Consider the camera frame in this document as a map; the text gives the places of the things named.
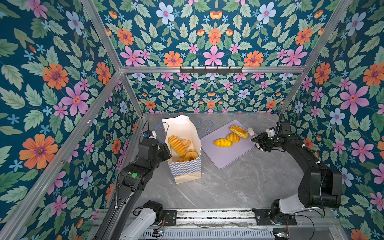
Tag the long striped bread loaf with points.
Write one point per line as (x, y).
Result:
(177, 145)

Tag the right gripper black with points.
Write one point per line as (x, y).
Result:
(261, 140)

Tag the blue checkered paper bag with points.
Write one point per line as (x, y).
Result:
(183, 138)

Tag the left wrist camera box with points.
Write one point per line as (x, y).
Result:
(149, 134)

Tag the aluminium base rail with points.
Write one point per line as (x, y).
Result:
(245, 218)

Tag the golden braided bread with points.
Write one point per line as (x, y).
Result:
(191, 155)

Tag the yellow small bread roll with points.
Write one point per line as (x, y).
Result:
(223, 143)

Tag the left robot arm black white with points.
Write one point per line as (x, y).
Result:
(130, 184)

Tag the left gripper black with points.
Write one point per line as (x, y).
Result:
(164, 147)

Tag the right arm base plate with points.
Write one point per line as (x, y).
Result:
(270, 217)

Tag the lilac plastic tray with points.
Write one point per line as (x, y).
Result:
(223, 157)

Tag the white perforated cable duct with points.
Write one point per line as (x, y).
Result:
(210, 234)

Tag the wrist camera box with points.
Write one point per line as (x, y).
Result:
(271, 132)
(149, 134)

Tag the crusty bread slice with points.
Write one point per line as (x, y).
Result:
(242, 133)

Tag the metal tongs with white tips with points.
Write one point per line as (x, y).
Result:
(253, 136)

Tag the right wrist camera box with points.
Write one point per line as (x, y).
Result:
(271, 132)

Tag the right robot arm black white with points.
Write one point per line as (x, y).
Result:
(320, 187)

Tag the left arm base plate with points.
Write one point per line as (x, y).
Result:
(170, 217)

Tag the black hook rail on wall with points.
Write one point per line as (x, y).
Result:
(211, 70)

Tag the round golden bread roll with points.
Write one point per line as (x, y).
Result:
(186, 143)

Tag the striped fake bread roll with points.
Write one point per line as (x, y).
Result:
(234, 138)

